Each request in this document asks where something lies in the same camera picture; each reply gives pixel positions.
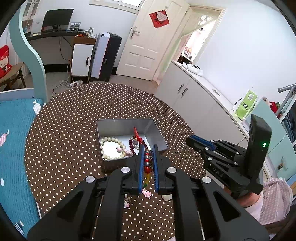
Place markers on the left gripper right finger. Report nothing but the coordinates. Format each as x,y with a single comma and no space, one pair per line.
202,209

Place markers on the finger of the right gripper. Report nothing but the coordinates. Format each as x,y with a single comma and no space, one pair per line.
221,157
199,144

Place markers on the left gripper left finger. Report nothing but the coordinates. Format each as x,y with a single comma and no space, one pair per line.
93,209

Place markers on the pink triangular charm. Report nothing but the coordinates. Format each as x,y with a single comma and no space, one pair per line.
127,201

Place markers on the pink kitty charm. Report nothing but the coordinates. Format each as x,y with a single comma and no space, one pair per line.
146,193

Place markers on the colourful charm keychain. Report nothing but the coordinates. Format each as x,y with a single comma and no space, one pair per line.
147,169

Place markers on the pink sleeved forearm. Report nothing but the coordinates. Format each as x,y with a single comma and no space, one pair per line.
272,204

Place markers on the clear crystal charm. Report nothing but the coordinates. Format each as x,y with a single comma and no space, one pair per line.
180,147

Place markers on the white low cabinet row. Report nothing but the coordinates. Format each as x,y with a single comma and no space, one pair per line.
194,100

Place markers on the green paper bag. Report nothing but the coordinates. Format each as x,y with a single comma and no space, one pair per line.
246,105

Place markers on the pale jade pendant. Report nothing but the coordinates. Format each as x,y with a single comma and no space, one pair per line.
167,197

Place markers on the grey metal tin box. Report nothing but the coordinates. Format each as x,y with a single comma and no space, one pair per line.
117,140

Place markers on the white cloth on counter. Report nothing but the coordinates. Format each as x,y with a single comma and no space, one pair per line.
193,68

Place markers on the white panel door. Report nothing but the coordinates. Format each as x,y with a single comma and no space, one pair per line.
146,45

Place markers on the red door decoration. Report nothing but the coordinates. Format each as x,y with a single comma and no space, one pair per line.
159,19

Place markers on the white black air cooler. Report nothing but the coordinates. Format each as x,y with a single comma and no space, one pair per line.
104,55

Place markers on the wooden chair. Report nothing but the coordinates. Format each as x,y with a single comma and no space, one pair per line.
12,76

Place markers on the window with red cutouts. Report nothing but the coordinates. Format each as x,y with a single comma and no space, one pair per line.
130,4

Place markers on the white small cabinet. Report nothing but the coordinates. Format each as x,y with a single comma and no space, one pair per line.
81,58

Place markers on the red cat print bag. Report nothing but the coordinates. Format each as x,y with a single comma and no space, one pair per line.
5,66

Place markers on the dark desk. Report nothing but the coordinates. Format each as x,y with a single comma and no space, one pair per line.
48,34

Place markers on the black computer monitor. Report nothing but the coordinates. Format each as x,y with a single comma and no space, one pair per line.
57,19

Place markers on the white glass door cupboard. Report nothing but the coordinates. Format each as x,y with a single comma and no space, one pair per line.
31,8

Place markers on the black camera box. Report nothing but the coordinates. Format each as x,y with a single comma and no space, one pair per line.
259,139

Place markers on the teal curved bed frame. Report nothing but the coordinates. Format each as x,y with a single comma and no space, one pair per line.
27,53

